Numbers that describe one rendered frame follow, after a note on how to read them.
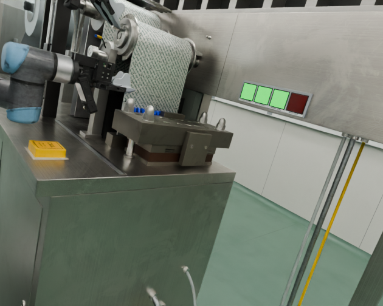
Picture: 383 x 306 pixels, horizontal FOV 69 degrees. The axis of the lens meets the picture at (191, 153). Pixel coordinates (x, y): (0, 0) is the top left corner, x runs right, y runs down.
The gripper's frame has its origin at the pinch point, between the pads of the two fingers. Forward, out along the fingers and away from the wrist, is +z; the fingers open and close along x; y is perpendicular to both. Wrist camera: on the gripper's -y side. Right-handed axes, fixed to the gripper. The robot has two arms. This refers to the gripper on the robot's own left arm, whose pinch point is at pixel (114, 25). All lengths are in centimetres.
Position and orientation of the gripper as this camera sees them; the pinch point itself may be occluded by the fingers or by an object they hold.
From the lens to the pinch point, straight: 98.0
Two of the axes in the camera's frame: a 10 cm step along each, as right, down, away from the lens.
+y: 6.5, -7.1, 2.7
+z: 3.9, 6.2, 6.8
